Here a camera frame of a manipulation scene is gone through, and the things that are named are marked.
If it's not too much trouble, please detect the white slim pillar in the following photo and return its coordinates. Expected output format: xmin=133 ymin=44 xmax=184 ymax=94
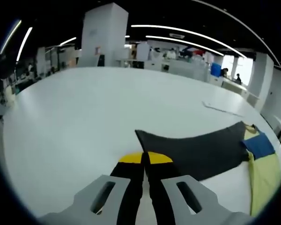
xmin=248 ymin=52 xmax=274 ymax=111

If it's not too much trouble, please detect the white cabinet row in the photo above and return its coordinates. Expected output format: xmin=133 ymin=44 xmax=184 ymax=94
xmin=117 ymin=58 xmax=223 ymax=83

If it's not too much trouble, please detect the yellow blue grey garment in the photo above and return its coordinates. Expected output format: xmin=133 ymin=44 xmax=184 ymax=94
xmin=134 ymin=120 xmax=281 ymax=218

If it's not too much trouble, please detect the blue crate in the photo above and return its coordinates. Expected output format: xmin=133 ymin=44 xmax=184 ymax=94
xmin=211 ymin=62 xmax=223 ymax=77

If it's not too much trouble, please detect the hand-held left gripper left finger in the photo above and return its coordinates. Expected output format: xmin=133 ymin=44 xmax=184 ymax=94
xmin=38 ymin=151 xmax=145 ymax=225

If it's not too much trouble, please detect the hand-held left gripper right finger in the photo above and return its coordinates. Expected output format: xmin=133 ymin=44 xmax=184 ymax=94
xmin=144 ymin=151 xmax=255 ymax=225

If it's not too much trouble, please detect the curved ceiling rail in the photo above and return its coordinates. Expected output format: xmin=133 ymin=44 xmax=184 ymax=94
xmin=192 ymin=0 xmax=281 ymax=68

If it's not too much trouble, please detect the white counter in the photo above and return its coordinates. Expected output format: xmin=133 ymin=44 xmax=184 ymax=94
xmin=221 ymin=76 xmax=260 ymax=104

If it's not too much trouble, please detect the white square pillar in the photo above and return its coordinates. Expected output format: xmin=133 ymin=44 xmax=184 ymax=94
xmin=81 ymin=2 xmax=129 ymax=68

